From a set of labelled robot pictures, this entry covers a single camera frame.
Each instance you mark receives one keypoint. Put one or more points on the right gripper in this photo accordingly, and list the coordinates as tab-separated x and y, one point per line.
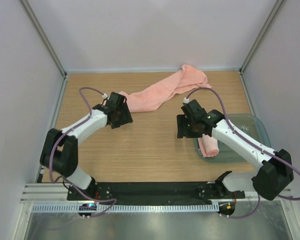
181	120

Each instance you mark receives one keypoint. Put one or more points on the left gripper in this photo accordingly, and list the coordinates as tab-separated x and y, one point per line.
126	118

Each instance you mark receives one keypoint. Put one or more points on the pink bunny towel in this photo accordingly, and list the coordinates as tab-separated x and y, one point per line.
208	146

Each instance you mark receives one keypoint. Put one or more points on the plain pink towel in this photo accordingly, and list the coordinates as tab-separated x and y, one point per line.
151	98

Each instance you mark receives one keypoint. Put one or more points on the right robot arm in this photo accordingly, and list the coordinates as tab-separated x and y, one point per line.
272	174

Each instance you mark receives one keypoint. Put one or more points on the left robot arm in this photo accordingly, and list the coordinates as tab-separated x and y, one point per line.
60	150

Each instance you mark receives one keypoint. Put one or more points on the clear blue plastic tray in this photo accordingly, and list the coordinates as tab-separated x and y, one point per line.
233	149

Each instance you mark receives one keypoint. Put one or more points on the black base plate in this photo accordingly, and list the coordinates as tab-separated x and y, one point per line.
194	189

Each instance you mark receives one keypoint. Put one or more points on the white slotted cable duct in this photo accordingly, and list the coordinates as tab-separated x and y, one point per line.
91	208

